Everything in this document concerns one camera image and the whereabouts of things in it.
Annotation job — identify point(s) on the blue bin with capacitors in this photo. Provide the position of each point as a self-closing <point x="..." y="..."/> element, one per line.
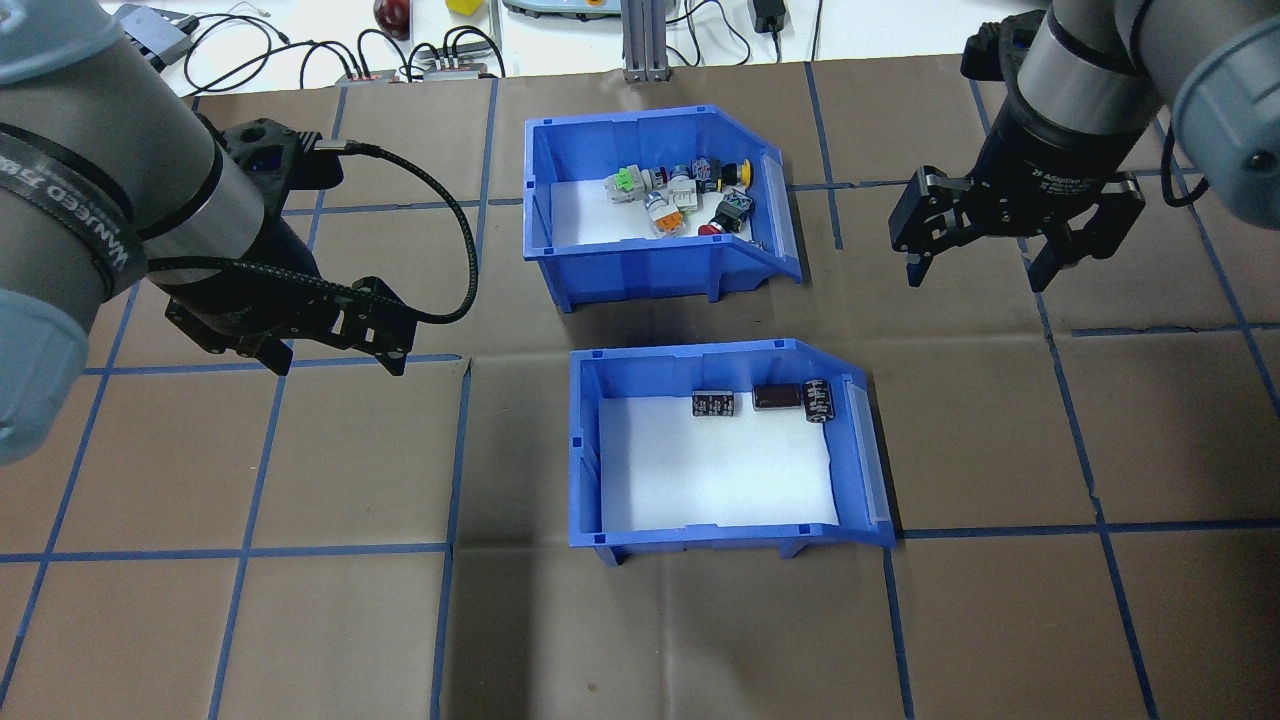
<point x="700" y="538"/>

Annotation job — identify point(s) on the grey blue teach pendant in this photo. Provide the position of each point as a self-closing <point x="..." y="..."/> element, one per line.
<point x="560" y="6"/>

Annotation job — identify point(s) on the grey adapter box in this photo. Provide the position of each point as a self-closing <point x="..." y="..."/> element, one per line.
<point x="150" y="30"/>

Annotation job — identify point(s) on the pile of push-button switches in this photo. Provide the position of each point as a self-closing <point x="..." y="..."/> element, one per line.
<point x="590" y="215"/>

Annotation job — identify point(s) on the small black capacitor white print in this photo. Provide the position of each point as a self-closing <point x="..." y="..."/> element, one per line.
<point x="713" y="404"/>

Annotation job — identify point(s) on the orange and white push button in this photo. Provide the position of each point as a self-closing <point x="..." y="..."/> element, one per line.
<point x="665" y="215"/>

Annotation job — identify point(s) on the black cylindrical capacitor grey stripe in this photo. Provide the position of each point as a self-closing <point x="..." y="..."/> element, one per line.
<point x="819" y="400"/>

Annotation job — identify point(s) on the blue bin with buttons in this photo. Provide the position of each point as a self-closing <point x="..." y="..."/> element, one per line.
<point x="640" y="265"/>

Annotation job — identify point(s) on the black power adapter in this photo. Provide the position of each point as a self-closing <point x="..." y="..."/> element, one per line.
<point x="770" y="15"/>

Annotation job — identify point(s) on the green and white push button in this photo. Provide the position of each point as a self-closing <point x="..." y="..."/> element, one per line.
<point x="625" y="183"/>

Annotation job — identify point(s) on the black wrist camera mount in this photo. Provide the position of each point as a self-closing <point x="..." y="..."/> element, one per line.
<point x="270" y="150"/>
<point x="1000" y="50"/>

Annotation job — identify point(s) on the yellow cube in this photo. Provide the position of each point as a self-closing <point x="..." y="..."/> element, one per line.
<point x="462" y="5"/>

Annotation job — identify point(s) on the white push button switch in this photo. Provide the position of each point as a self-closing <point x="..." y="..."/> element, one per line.
<point x="682" y="188"/>

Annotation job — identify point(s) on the red mushroom button black body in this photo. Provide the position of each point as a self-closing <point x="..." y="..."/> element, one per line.
<point x="732" y="210"/>

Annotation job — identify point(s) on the dark brown capacitor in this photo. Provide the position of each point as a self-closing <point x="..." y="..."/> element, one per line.
<point x="776" y="397"/>

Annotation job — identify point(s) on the yellow push button black body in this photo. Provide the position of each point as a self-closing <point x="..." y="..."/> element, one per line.
<point x="738" y="172"/>

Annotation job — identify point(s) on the aluminium profile post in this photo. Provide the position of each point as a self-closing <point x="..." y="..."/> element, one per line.
<point x="645" y="40"/>

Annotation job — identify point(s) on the black usb hub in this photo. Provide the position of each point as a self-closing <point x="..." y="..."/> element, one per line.
<point x="365" y="76"/>
<point x="455" y="68"/>

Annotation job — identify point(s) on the red apple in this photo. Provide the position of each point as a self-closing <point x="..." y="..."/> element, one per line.
<point x="392" y="14"/>

